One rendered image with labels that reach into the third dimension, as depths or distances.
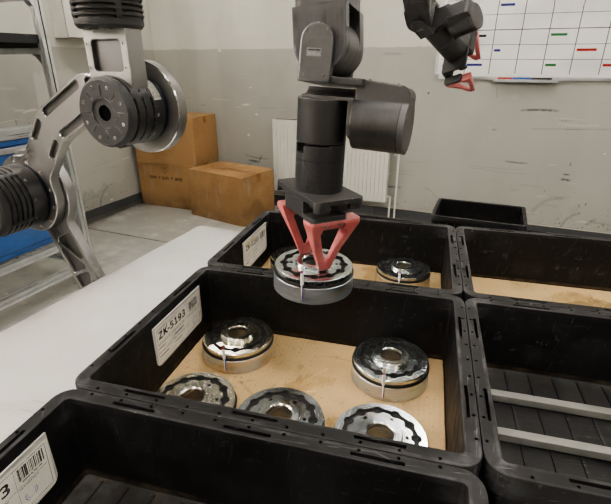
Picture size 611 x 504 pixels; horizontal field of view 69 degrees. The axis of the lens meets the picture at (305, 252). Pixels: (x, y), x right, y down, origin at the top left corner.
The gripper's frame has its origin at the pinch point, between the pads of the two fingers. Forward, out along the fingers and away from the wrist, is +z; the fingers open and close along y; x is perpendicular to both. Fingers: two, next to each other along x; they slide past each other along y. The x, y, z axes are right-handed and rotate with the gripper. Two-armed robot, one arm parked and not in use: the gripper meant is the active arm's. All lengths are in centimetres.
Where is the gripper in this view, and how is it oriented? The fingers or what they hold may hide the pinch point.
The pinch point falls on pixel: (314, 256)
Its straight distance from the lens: 57.4
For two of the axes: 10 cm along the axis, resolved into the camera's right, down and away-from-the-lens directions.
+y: -4.7, -3.9, 7.9
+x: -8.8, 1.6, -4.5
